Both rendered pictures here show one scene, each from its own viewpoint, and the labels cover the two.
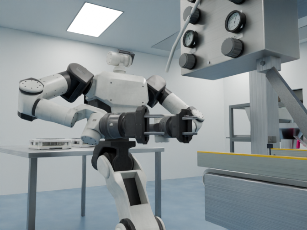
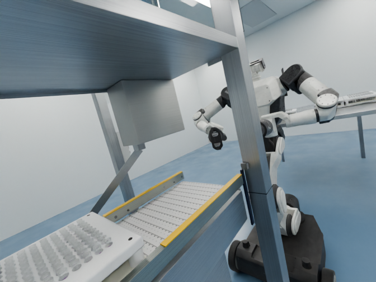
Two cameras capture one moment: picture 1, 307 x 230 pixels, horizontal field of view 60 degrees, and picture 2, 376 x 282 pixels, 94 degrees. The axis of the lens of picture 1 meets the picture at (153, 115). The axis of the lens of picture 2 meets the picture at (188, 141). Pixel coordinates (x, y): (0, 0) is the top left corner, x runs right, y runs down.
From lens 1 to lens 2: 98 cm
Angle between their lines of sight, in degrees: 76
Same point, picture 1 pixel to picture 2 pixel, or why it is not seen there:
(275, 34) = (124, 137)
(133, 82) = (257, 88)
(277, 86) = (130, 163)
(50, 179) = (353, 121)
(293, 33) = (132, 131)
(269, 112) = (241, 141)
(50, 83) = (208, 108)
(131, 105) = (259, 106)
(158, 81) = (292, 71)
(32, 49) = (318, 15)
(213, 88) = not seen: outside the picture
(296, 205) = not seen: hidden behind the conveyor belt
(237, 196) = not seen: hidden behind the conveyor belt
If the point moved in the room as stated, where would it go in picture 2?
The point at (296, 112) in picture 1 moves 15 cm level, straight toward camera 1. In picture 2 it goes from (116, 181) to (80, 187)
